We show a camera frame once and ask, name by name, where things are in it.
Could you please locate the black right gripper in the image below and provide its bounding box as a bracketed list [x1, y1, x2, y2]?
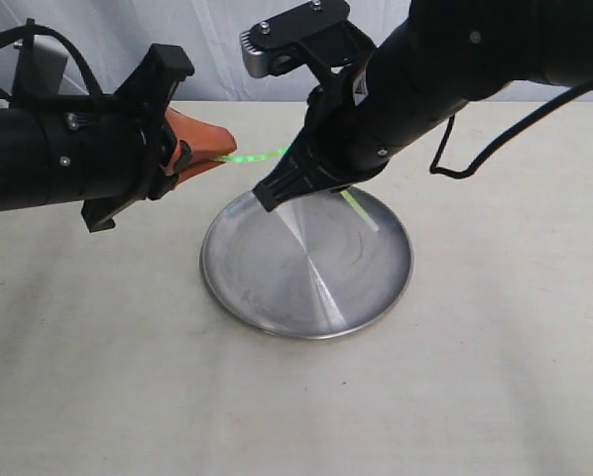
[252, 66, 391, 212]

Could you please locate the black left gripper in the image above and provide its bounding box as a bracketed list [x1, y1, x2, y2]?
[41, 44, 237, 233]

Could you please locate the green glow stick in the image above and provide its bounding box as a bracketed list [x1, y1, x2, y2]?
[213, 147, 380, 232]

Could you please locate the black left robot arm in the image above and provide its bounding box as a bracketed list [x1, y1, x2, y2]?
[0, 44, 237, 232]

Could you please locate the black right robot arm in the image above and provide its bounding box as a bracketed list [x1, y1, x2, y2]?
[241, 1, 593, 210]

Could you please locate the round stainless steel plate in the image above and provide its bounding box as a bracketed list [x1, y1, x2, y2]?
[199, 187, 414, 340]

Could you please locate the white backdrop cloth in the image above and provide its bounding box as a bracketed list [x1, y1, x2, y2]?
[0, 0, 593, 104]

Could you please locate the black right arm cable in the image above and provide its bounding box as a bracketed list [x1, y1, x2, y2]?
[428, 68, 593, 180]

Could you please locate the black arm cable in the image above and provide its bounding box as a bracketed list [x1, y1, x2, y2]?
[0, 18, 107, 108]
[428, 68, 593, 180]

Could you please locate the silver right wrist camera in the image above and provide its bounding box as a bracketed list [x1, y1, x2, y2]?
[240, 0, 376, 84]

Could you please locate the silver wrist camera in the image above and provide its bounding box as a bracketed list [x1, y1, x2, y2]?
[12, 35, 68, 96]
[240, 0, 376, 84]

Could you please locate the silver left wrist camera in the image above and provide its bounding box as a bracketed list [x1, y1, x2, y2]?
[12, 35, 68, 96]

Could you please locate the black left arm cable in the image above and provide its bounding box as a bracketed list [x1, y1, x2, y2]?
[0, 18, 107, 108]

